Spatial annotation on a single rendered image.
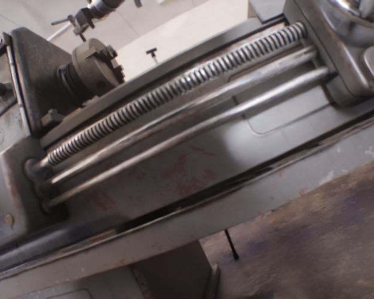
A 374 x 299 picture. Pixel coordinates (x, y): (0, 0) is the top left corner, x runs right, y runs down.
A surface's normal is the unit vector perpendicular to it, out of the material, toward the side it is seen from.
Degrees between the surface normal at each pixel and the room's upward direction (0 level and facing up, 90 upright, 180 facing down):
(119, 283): 90
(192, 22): 90
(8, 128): 90
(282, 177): 90
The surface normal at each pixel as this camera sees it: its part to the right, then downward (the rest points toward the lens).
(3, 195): -0.18, -0.01
